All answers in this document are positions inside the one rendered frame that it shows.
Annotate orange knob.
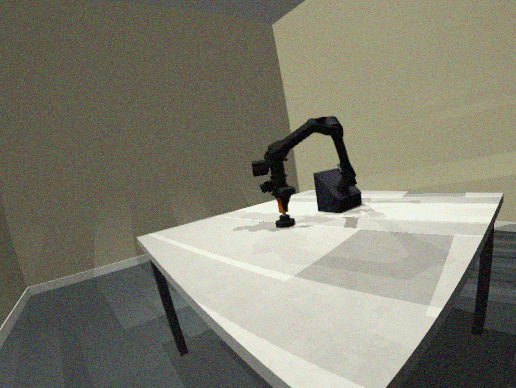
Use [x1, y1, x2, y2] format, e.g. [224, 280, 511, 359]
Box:
[277, 198, 289, 213]

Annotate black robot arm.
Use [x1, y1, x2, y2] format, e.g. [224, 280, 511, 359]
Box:
[252, 116, 357, 195]

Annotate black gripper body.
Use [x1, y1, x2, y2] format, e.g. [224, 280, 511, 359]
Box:
[268, 172, 296, 196]

